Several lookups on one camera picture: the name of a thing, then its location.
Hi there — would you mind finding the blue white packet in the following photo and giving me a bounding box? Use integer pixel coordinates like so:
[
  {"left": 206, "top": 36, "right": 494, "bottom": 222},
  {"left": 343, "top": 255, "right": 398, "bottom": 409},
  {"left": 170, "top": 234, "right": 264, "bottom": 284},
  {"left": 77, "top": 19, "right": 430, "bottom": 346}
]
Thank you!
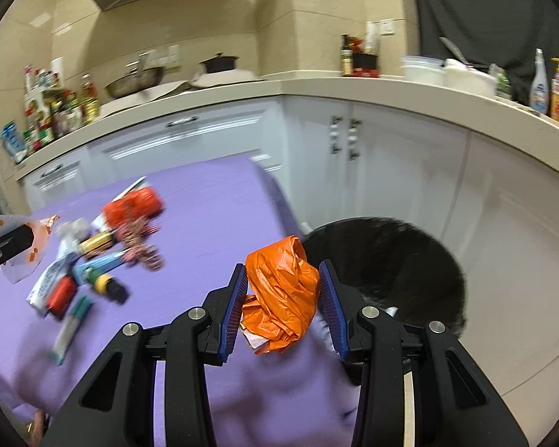
[{"left": 1, "top": 121, "right": 26, "bottom": 158}]

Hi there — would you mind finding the grey ladle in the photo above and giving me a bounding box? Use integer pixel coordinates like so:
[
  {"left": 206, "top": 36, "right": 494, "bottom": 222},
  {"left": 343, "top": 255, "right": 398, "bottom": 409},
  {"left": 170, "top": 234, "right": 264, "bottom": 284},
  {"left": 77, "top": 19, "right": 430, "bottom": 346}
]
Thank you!
[{"left": 439, "top": 36, "right": 476, "bottom": 67}]

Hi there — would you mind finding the small brown yellow-label bottle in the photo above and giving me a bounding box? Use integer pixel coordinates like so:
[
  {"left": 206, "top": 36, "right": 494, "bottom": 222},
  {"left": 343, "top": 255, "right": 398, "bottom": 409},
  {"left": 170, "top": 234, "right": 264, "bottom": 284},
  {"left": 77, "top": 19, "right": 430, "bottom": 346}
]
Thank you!
[{"left": 77, "top": 230, "right": 117, "bottom": 260}]

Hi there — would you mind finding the light blue tube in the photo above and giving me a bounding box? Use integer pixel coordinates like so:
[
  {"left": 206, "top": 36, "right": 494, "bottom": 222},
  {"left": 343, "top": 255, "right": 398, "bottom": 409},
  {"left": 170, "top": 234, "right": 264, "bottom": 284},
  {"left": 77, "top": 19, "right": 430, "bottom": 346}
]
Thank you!
[{"left": 72, "top": 250, "right": 127, "bottom": 285}]

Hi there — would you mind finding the white wall switch plate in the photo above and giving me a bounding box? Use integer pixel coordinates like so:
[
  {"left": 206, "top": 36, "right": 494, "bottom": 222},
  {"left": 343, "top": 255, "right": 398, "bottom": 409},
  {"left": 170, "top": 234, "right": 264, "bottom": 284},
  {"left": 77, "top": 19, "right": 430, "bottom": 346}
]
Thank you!
[{"left": 142, "top": 45, "right": 181, "bottom": 68}]

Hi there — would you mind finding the orange plastic bag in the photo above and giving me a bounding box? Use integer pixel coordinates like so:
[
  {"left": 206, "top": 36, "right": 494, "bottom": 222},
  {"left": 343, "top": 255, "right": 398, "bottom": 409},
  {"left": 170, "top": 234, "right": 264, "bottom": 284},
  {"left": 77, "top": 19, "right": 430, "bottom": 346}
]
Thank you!
[{"left": 241, "top": 236, "right": 321, "bottom": 356}]

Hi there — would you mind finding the steel wok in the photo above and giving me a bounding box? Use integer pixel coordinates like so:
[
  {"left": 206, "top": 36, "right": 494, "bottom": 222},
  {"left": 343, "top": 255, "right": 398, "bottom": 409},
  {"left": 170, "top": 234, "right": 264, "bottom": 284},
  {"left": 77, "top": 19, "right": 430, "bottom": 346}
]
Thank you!
[{"left": 104, "top": 53, "right": 166, "bottom": 99}]

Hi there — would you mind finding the white spray bottle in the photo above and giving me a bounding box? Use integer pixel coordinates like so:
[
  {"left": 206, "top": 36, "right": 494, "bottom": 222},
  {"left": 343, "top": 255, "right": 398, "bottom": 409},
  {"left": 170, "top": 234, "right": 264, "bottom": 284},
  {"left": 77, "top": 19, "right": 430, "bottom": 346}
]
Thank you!
[{"left": 530, "top": 48, "right": 549, "bottom": 115}]

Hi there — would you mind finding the black lidded pot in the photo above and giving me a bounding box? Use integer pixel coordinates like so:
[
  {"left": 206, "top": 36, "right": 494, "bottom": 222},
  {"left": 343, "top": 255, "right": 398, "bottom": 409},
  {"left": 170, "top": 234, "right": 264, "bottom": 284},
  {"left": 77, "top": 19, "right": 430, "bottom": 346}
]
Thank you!
[{"left": 199, "top": 53, "right": 240, "bottom": 74}]

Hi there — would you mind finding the yellow cooking oil bottle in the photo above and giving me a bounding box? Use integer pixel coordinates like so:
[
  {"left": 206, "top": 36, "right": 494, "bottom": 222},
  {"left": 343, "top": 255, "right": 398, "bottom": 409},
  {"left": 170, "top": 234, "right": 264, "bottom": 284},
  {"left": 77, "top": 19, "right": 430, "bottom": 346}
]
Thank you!
[{"left": 80, "top": 73, "right": 98, "bottom": 124}]

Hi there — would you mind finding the white blister packet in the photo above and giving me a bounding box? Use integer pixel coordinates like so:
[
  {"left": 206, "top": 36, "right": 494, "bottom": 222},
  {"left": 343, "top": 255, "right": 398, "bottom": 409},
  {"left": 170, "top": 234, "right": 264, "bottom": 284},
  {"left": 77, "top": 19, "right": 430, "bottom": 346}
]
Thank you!
[{"left": 92, "top": 176, "right": 148, "bottom": 234}]

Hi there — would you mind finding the black utensil holder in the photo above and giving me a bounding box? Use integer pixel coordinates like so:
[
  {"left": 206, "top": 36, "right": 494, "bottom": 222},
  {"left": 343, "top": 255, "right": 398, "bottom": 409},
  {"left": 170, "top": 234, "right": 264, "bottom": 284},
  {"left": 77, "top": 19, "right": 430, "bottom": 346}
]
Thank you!
[{"left": 353, "top": 21, "right": 381, "bottom": 77}]

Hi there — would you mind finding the red cylindrical container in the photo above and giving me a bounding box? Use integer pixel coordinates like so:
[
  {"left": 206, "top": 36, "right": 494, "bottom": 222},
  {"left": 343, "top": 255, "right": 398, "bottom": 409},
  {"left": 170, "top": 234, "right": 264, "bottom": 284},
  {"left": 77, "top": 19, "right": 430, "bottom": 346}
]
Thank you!
[{"left": 47, "top": 276, "right": 78, "bottom": 317}]

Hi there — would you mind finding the clear orange-dotted wrapper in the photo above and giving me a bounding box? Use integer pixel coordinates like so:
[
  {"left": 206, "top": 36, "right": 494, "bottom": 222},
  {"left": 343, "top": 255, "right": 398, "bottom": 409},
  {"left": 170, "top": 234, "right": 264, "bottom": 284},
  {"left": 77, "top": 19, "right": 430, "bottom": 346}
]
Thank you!
[{"left": 0, "top": 214, "right": 61, "bottom": 285}]

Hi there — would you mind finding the white squeezed tube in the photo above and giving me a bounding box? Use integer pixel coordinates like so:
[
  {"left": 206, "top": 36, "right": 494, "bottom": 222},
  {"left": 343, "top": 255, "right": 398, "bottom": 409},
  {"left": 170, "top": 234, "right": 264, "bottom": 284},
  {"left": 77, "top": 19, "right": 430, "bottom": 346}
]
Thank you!
[{"left": 26, "top": 237, "right": 82, "bottom": 310}]

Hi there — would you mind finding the purple tablecloth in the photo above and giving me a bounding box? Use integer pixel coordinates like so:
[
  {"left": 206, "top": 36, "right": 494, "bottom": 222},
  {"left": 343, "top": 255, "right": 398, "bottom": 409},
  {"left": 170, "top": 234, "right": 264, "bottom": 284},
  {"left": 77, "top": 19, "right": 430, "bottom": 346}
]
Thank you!
[{"left": 0, "top": 156, "right": 369, "bottom": 447}]

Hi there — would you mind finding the black yellow small bottle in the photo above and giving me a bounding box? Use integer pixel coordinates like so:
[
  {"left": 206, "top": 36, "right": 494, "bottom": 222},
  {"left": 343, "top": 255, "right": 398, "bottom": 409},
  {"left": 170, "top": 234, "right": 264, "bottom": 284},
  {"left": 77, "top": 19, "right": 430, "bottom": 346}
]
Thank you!
[{"left": 91, "top": 274, "right": 130, "bottom": 305}]

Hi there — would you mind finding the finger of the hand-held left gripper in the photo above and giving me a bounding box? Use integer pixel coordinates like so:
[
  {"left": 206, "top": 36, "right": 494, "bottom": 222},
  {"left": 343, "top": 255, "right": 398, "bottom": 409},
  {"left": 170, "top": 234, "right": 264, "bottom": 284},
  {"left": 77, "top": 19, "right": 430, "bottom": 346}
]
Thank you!
[{"left": 0, "top": 225, "right": 34, "bottom": 292}]

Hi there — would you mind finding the group of condiment bottles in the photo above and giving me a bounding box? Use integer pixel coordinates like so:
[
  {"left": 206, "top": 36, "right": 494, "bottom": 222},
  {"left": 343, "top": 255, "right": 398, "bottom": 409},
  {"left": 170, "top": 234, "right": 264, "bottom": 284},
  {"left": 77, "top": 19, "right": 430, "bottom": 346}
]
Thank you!
[{"left": 0, "top": 56, "right": 101, "bottom": 159}]

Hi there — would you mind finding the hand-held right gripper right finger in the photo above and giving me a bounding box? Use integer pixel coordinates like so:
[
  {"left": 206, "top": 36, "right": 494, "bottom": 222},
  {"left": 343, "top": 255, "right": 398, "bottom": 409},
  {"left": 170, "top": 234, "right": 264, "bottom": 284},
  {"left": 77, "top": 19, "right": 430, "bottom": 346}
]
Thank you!
[{"left": 318, "top": 260, "right": 529, "bottom": 447}]

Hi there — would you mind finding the green packet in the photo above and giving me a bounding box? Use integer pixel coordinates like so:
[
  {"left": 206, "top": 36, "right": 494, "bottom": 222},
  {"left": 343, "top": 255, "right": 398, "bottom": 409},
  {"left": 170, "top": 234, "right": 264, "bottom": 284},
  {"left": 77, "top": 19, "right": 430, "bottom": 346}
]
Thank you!
[{"left": 491, "top": 65, "right": 513, "bottom": 101}]

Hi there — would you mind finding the red plastic bag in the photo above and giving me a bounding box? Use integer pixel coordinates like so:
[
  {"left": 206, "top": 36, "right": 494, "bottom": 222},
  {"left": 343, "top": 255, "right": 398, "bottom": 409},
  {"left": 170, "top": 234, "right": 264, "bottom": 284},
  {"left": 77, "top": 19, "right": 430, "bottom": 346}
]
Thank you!
[{"left": 103, "top": 187, "right": 165, "bottom": 230}]

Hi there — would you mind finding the red white patterned wrapper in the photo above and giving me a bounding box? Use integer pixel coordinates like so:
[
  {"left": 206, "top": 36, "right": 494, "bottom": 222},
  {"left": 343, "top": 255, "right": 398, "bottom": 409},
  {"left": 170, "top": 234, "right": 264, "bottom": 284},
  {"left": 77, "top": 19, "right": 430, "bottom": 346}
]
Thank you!
[{"left": 114, "top": 221, "right": 165, "bottom": 271}]

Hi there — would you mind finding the dark hanging cloth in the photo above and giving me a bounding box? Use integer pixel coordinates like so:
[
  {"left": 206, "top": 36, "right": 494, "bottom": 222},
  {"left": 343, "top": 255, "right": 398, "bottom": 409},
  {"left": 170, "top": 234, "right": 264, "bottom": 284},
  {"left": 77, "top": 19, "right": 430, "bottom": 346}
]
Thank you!
[{"left": 410, "top": 0, "right": 559, "bottom": 108}]

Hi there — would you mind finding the black trash bin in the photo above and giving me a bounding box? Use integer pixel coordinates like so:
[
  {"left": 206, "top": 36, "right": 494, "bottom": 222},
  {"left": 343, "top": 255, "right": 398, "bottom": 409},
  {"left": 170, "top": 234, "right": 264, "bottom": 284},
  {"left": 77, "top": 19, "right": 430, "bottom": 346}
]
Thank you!
[{"left": 300, "top": 216, "right": 467, "bottom": 340}]

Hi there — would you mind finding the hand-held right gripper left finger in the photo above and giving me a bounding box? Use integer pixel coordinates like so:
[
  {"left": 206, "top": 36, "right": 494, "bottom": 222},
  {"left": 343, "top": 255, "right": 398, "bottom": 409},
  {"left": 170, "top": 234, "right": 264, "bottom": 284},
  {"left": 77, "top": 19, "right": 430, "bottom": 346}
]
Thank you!
[{"left": 42, "top": 263, "right": 250, "bottom": 447}]

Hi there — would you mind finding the cooktop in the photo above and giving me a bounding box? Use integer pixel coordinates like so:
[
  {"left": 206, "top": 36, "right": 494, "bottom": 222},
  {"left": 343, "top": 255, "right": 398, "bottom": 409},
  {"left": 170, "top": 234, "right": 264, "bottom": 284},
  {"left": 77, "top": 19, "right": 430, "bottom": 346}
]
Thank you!
[{"left": 100, "top": 70, "right": 266, "bottom": 117}]

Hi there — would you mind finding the dark sauce bottle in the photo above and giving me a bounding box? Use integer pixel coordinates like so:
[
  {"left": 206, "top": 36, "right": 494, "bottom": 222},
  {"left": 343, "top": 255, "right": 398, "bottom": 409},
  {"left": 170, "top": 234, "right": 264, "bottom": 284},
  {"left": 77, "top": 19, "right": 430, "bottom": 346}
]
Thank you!
[{"left": 340, "top": 34, "right": 355, "bottom": 77}]

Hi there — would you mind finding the green white marker pen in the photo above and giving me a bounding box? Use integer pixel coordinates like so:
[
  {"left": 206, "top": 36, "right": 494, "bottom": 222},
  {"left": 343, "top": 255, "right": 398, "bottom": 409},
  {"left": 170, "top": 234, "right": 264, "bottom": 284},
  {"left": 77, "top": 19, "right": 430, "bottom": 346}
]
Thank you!
[{"left": 52, "top": 297, "right": 94, "bottom": 365}]

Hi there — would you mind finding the white kitchen cabinet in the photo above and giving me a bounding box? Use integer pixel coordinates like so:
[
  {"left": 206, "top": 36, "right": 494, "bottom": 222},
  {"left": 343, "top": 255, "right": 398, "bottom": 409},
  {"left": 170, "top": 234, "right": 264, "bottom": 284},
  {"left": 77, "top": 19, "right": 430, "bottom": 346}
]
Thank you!
[{"left": 18, "top": 94, "right": 559, "bottom": 424}]

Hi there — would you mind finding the cabinet door handle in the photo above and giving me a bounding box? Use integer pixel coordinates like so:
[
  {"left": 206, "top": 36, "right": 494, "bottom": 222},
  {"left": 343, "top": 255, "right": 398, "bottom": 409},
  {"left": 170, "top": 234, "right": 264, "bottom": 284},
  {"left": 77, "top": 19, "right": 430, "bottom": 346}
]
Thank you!
[
  {"left": 330, "top": 115, "right": 343, "bottom": 155},
  {"left": 348, "top": 118, "right": 361, "bottom": 161}
]

